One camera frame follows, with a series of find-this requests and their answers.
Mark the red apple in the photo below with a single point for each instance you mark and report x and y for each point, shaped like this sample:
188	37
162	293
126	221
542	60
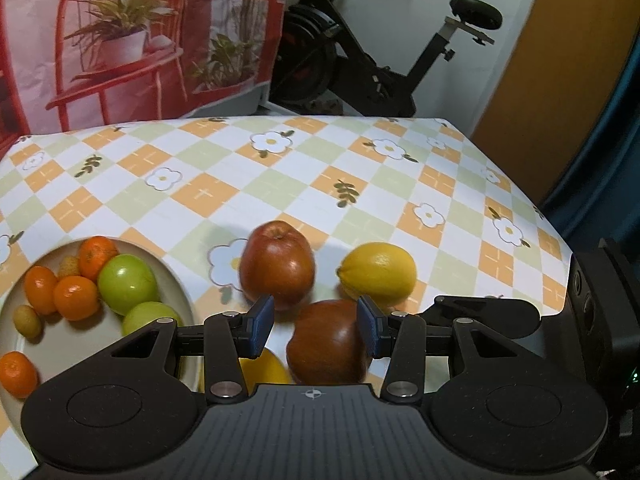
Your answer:
277	265
330	342

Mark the black exercise bike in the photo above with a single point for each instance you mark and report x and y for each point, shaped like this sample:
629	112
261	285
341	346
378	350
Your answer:
310	60

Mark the printed pink backdrop cloth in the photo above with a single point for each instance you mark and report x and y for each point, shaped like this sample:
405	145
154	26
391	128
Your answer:
200	10

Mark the small orange mandarin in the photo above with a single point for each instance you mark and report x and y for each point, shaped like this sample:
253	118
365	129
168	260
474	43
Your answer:
17	372
40	287
97	257
75	297

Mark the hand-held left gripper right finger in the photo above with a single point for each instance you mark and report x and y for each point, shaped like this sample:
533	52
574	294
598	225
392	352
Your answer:
369	330

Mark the green apple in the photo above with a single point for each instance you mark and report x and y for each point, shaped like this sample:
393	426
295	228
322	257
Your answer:
127	282
150	317

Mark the checkered floral tablecloth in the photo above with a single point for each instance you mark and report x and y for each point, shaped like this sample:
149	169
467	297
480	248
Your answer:
300	170

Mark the yellow lemon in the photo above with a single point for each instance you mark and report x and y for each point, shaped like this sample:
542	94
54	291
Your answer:
267	370
377	275

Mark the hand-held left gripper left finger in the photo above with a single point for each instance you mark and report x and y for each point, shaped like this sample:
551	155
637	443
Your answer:
261	327

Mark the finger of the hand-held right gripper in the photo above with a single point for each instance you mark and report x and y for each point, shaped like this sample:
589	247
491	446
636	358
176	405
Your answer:
500	315

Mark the brown wooden door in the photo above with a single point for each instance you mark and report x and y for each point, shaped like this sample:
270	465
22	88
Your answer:
550	85

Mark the dark teal cloth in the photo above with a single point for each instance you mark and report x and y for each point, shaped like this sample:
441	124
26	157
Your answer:
610	160

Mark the grey low cabinet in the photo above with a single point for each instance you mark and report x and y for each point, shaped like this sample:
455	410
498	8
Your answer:
240	102

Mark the beige round plate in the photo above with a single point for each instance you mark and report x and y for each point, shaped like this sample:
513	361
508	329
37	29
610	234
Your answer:
55	345

